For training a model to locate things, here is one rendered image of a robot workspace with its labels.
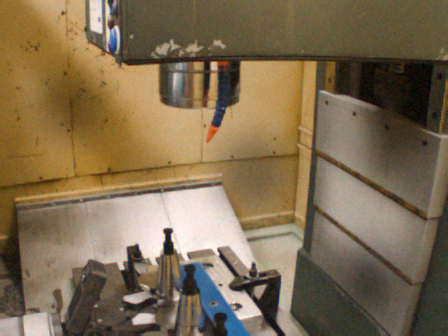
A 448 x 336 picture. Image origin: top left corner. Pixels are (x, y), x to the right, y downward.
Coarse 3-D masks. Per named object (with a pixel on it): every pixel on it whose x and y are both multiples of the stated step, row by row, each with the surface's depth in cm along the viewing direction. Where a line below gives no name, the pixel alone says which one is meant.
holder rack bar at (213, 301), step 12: (192, 264) 83; (204, 276) 79; (204, 288) 76; (216, 288) 76; (204, 300) 73; (216, 300) 73; (204, 312) 71; (216, 312) 70; (228, 312) 70; (228, 324) 67; (240, 324) 67
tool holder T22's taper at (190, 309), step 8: (184, 296) 63; (192, 296) 63; (200, 296) 64; (184, 304) 63; (192, 304) 63; (200, 304) 64; (184, 312) 63; (192, 312) 63; (200, 312) 64; (176, 320) 65; (184, 320) 64; (192, 320) 63; (200, 320) 64; (176, 328) 65; (184, 328) 64; (192, 328) 64; (200, 328) 64
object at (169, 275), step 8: (160, 256) 73; (168, 256) 72; (176, 256) 73; (160, 264) 73; (168, 264) 72; (176, 264) 73; (160, 272) 73; (168, 272) 73; (176, 272) 73; (160, 280) 74; (168, 280) 73; (176, 280) 73; (160, 288) 74; (168, 288) 73; (176, 288) 74; (168, 296) 74; (176, 296) 74
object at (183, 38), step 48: (144, 0) 55; (192, 0) 57; (240, 0) 58; (288, 0) 60; (336, 0) 62; (384, 0) 64; (432, 0) 67; (144, 48) 57; (192, 48) 59; (240, 48) 61; (288, 48) 63; (336, 48) 65; (384, 48) 67; (432, 48) 70
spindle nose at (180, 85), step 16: (160, 64) 90; (176, 64) 87; (192, 64) 86; (208, 64) 86; (240, 64) 91; (160, 80) 91; (176, 80) 88; (192, 80) 87; (208, 80) 87; (240, 80) 93; (160, 96) 94; (176, 96) 89; (192, 96) 88; (208, 96) 88
